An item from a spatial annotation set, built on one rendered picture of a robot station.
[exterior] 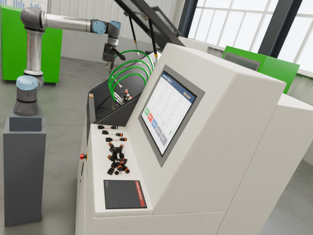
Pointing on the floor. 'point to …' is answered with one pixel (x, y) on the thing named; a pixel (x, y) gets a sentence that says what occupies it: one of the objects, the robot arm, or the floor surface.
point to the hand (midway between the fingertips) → (110, 72)
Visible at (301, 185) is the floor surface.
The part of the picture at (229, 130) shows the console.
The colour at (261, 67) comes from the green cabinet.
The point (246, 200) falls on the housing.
